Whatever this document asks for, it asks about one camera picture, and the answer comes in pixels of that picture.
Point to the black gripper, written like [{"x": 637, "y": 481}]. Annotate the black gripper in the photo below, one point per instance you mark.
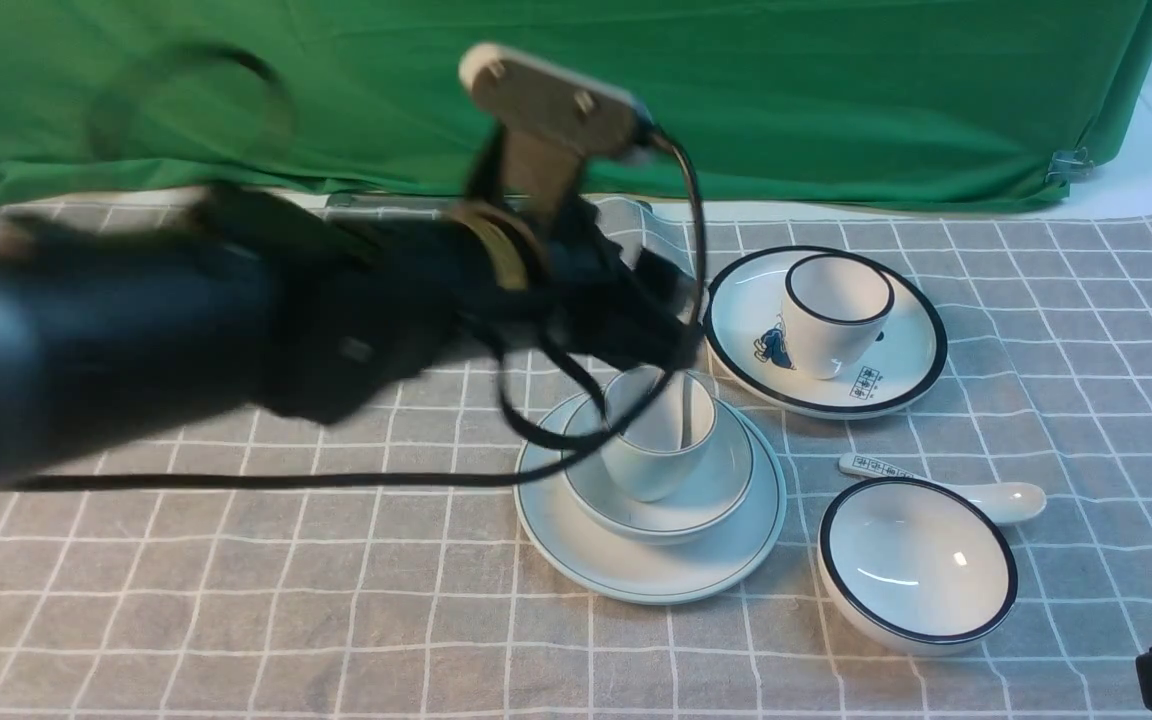
[{"x": 477, "y": 281}]

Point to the plain white ceramic spoon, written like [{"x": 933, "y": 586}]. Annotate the plain white ceramic spoon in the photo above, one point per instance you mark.
[{"x": 686, "y": 425}]

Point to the light green-rimmed cup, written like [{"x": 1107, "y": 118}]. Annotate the light green-rimmed cup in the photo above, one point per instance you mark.
[{"x": 644, "y": 460}]

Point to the light green-rimmed bowl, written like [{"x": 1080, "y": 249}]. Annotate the light green-rimmed bowl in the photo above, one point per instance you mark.
[{"x": 706, "y": 497}]

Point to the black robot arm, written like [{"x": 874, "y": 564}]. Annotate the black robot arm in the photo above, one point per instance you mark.
[{"x": 246, "y": 299}]

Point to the black-rimmed plate with print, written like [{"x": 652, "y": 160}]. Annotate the black-rimmed plate with print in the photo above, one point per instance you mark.
[{"x": 745, "y": 332}]

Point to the black-rimmed white cup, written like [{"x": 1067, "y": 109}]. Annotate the black-rimmed white cup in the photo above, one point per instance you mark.
[{"x": 833, "y": 308}]

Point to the black-rimmed white bowl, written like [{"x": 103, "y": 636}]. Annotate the black-rimmed white bowl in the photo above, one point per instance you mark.
[{"x": 915, "y": 567}]

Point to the green backdrop cloth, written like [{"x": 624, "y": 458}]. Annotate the green backdrop cloth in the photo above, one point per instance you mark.
[{"x": 911, "y": 105}]

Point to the white spoon with print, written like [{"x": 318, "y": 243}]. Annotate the white spoon with print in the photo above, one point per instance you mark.
[{"x": 1005, "y": 503}]

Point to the metal clip on backdrop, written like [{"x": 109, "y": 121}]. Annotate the metal clip on backdrop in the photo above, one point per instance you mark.
[{"x": 1070, "y": 166}]

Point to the grey checked tablecloth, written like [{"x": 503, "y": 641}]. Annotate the grey checked tablecloth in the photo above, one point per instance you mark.
[{"x": 431, "y": 603}]

